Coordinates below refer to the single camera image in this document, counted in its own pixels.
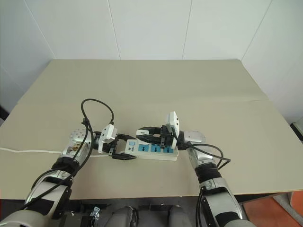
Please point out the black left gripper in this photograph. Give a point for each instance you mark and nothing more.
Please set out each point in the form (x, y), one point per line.
(113, 149)

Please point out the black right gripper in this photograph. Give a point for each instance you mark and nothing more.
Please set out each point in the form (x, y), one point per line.
(166, 137)

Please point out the white power strip blue sockets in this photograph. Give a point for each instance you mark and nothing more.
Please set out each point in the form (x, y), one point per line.
(154, 155)

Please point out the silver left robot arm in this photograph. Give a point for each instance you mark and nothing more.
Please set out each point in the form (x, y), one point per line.
(73, 151)

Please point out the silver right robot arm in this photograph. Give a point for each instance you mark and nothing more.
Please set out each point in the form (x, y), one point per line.
(220, 191)

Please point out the grey rounded shape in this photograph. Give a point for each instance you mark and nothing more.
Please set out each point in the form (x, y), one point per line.
(123, 216)
(177, 216)

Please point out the small metal clamp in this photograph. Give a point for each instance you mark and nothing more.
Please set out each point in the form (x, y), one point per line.
(95, 211)

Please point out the dark object beside table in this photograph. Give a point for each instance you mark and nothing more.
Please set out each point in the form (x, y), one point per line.
(297, 130)

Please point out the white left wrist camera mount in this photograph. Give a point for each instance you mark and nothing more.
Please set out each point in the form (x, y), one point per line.
(109, 133)

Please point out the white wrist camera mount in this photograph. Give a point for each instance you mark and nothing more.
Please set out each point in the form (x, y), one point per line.
(109, 133)
(173, 119)

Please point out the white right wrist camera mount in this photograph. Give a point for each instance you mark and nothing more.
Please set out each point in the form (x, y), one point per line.
(173, 119)

